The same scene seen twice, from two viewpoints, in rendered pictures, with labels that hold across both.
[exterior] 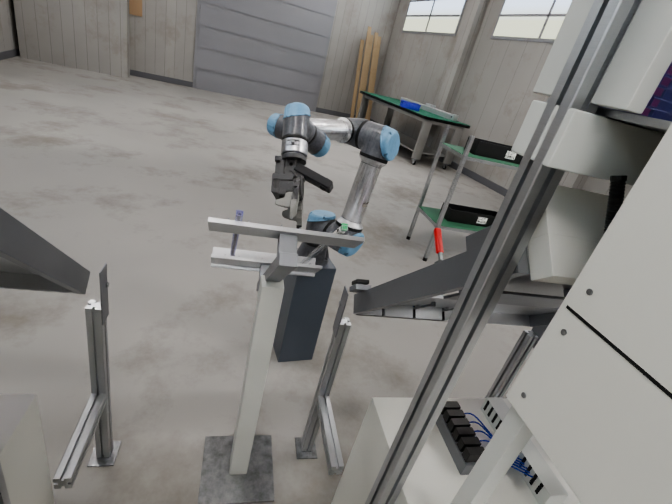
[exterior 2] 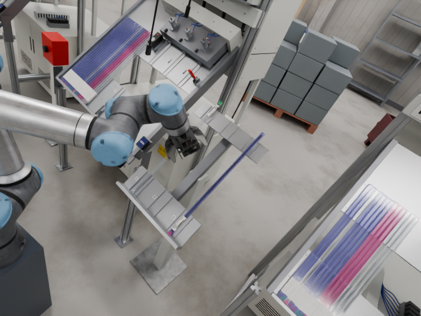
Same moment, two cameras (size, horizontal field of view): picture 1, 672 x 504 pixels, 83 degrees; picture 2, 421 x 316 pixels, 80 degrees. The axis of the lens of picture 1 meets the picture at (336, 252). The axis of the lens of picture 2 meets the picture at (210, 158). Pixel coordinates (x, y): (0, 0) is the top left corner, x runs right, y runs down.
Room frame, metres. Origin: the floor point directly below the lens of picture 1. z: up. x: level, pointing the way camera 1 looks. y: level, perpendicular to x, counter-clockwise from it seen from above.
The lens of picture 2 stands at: (1.42, 0.69, 1.51)
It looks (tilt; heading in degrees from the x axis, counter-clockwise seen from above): 37 degrees down; 224
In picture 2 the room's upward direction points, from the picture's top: 24 degrees clockwise
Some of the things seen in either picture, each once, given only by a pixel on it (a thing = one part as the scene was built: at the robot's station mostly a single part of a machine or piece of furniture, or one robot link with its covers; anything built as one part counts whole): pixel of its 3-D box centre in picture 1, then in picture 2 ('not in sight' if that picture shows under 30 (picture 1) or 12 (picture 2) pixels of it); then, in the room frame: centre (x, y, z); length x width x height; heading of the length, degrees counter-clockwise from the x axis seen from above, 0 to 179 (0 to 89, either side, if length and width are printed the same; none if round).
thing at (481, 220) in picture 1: (472, 215); not in sight; (3.41, -1.13, 0.41); 0.57 x 0.17 x 0.11; 108
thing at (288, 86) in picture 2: not in sight; (297, 74); (-1.87, -1.52, 0.58); 1.16 x 0.78 x 1.15; 131
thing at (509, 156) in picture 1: (500, 151); not in sight; (3.41, -1.13, 1.01); 0.57 x 0.17 x 0.11; 108
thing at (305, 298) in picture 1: (300, 306); (11, 283); (1.54, 0.10, 0.28); 0.18 x 0.18 x 0.55; 27
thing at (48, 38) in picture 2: not in sight; (57, 91); (1.20, -1.16, 0.39); 0.24 x 0.24 x 0.78; 18
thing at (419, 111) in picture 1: (402, 123); not in sight; (8.46, -0.67, 0.51); 2.87 x 1.11 x 1.02; 27
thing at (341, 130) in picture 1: (324, 129); (13, 112); (1.43, 0.16, 1.13); 0.49 x 0.11 x 0.12; 148
